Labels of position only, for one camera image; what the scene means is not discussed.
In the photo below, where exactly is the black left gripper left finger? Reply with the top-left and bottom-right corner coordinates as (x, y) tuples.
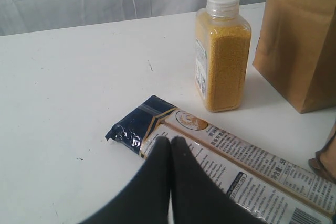
(82, 136), (171, 223)

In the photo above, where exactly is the brown paper shopping bag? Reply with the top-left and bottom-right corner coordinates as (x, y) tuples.
(253, 0), (335, 113)

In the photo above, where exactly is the brown pouch with orange label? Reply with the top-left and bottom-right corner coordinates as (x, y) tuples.
(308, 124), (336, 183)

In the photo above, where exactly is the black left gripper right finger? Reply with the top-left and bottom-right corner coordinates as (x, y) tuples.
(170, 136), (263, 223)

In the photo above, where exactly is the yellow millet plastic bottle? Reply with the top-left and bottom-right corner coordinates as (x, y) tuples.
(195, 0), (251, 112)

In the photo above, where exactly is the noodle packet, navy and white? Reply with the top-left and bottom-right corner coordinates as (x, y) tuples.
(106, 95), (335, 223)

